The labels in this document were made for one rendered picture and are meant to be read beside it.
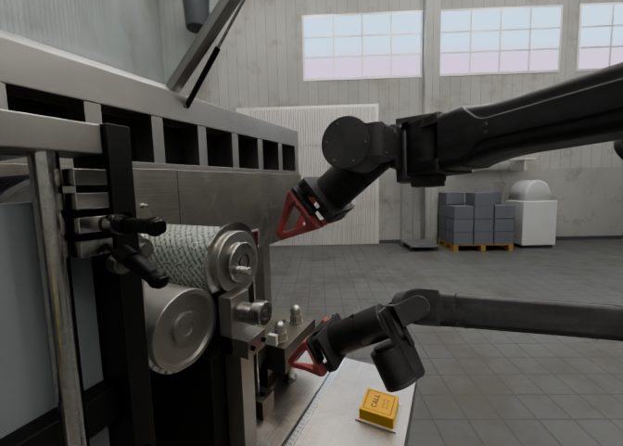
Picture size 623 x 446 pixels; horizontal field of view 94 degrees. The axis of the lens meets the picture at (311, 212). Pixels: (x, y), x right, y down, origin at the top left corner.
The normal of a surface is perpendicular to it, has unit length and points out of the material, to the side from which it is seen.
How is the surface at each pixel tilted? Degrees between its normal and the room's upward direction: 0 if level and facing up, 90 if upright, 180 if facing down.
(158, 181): 90
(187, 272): 94
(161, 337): 90
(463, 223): 90
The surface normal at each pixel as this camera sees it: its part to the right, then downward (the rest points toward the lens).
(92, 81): 0.90, 0.02
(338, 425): -0.03, -0.99
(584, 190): -0.03, 0.10
